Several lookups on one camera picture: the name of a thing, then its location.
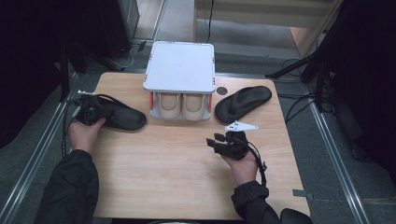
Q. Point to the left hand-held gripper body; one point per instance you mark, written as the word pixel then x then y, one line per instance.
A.
pixel 87 112

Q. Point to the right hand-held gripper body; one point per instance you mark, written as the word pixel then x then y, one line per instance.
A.
pixel 235 146

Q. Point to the black flip-flop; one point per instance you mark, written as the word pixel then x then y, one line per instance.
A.
pixel 243 101
pixel 124 116

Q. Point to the cream clog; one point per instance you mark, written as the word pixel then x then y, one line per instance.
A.
pixel 193 107
pixel 168 107

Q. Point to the white shoe rack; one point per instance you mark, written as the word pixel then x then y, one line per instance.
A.
pixel 180 67

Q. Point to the person's right hand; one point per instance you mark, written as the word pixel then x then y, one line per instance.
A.
pixel 244 169

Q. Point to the person's left hand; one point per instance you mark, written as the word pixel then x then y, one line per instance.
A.
pixel 82 137

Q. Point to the black upright stand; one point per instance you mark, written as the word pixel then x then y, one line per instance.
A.
pixel 64 77

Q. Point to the black round table grommet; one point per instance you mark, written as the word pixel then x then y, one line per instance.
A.
pixel 222 90

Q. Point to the small black plug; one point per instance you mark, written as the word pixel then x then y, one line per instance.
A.
pixel 142 46

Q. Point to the dark curtain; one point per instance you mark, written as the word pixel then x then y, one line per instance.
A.
pixel 31 62
pixel 367 77

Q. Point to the dark cabinet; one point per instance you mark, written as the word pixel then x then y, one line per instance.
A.
pixel 115 25

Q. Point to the grey tape strip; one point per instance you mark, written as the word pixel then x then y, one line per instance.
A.
pixel 302 193

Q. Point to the person's knee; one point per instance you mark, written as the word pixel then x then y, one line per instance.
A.
pixel 295 217

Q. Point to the black tripod stand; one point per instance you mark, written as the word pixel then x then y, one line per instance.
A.
pixel 292 67

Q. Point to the beige wooden furniture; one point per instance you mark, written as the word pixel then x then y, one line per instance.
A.
pixel 249 15

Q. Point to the metal floor rail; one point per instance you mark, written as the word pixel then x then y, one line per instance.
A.
pixel 28 174
pixel 339 174

